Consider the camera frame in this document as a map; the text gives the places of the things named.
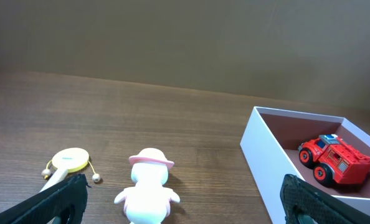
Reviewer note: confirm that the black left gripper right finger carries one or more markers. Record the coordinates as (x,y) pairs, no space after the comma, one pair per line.
(304,203)

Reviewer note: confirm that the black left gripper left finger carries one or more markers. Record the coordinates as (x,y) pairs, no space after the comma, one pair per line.
(64,202)

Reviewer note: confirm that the red toy fire truck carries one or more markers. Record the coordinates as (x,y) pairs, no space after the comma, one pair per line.
(334,161)

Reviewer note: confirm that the white duck with pink hat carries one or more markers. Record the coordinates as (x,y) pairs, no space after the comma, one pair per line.
(148,201)

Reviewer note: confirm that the yellow rattle drum toy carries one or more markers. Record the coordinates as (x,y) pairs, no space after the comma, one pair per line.
(67,161)

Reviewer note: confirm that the white box with pink interior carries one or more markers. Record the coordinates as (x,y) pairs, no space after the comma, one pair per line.
(270,145)

